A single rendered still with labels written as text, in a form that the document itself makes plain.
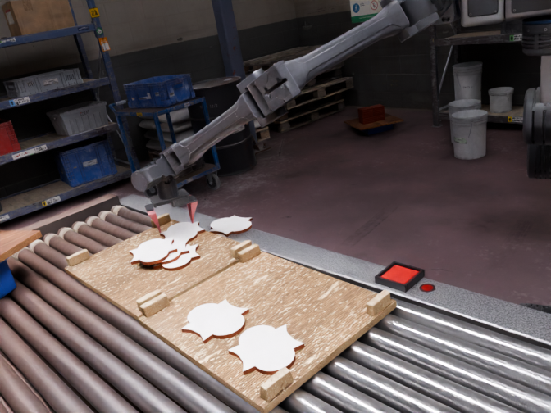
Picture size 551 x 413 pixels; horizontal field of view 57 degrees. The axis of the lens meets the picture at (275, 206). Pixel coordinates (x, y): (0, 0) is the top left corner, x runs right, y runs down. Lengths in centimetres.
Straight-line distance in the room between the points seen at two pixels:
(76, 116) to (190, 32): 203
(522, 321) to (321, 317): 36
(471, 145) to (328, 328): 376
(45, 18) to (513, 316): 480
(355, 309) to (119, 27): 548
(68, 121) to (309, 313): 449
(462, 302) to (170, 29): 578
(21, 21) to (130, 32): 146
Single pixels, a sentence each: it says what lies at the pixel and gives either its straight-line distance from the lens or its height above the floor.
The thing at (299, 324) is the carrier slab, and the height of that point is 94.
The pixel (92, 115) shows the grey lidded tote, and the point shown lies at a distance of 539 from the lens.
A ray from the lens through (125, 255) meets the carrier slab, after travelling 144.
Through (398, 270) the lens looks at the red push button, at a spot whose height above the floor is 93.
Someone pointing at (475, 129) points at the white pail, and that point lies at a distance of 457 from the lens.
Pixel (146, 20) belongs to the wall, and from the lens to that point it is 636.
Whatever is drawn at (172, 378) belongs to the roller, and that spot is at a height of 92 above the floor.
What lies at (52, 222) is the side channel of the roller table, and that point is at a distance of 185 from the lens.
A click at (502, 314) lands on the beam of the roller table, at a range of 103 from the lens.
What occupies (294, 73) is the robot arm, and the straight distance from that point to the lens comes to 104.
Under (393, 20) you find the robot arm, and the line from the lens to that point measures 117.
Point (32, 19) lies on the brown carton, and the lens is 524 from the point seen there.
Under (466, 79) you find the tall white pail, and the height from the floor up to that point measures 48.
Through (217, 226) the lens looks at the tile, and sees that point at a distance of 150.
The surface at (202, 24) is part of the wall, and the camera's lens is 673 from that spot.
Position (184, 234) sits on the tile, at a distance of 144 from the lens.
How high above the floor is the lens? 150
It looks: 22 degrees down
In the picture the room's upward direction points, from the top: 10 degrees counter-clockwise
